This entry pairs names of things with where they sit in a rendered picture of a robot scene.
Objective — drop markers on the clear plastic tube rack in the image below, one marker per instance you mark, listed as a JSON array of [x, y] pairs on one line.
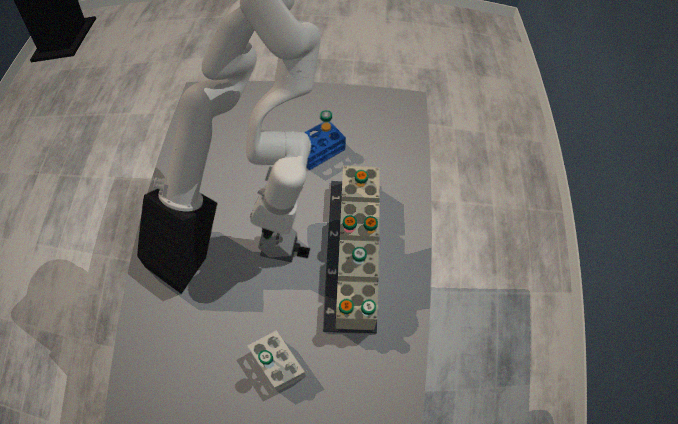
[[285, 366]]

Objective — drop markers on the clear tube with green cap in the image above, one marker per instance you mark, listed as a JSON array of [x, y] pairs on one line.
[[368, 307], [359, 255], [266, 357]]

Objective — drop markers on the blue tube rack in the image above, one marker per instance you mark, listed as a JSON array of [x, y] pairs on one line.
[[332, 142]]

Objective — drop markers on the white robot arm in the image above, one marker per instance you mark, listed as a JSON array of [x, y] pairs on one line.
[[285, 37]]

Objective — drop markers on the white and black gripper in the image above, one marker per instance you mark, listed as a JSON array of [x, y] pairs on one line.
[[261, 217]]

